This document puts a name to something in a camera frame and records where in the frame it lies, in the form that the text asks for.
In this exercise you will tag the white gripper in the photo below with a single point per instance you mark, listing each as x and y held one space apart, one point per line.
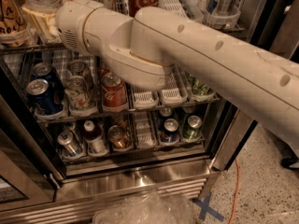
71 21

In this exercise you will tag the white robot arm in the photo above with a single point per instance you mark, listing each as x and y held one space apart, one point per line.
142 50

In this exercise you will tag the LaCroix can top shelf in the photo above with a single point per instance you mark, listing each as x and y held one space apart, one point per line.
13 27

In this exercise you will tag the stainless steel fridge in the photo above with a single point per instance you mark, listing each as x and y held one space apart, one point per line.
95 183

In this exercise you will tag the dark bottle white cap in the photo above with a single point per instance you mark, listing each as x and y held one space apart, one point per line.
94 138

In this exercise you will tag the silver can bottom shelf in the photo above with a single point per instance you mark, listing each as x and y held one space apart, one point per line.
70 143

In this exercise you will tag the gold can bottom shelf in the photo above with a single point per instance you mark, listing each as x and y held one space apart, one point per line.
118 137

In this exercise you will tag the fridge door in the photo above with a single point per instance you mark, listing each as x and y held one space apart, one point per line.
28 161

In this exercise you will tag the green can bottom shelf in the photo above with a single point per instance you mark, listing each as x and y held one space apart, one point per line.
191 128

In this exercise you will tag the white diet soda can rear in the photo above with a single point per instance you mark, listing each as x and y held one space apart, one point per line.
80 68

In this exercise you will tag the white diet soda can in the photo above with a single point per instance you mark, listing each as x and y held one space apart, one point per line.
79 93
80 68

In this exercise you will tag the red Coke can rear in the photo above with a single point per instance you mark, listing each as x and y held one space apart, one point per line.
103 70

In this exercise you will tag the red coke can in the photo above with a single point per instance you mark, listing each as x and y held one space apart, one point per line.
103 70
114 92

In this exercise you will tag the blue can front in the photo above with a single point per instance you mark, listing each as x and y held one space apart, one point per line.
42 95

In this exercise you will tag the white diet soda can front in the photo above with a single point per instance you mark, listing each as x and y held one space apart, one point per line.
79 93

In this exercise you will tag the red Coke can front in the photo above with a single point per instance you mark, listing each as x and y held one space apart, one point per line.
114 92

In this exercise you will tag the green can front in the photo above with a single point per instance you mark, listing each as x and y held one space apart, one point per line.
198 87

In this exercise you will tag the blue Pepsi can bottom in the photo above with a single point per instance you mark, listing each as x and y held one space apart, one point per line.
169 133

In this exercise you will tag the clear plastic bag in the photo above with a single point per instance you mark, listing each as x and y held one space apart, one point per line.
148 209

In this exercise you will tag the blue tape cross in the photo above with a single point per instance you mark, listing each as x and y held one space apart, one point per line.
206 209

